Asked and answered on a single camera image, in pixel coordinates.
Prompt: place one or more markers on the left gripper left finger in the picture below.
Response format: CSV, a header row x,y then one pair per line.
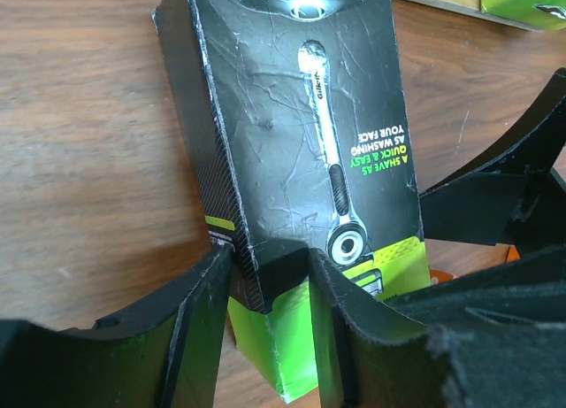
x,y
160,351

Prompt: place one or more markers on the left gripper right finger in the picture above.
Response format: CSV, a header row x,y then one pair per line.
x,y
493,338

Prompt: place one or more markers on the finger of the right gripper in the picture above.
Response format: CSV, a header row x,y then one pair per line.
x,y
510,193

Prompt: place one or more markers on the black green razor box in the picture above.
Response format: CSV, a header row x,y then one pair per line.
x,y
545,14
294,117

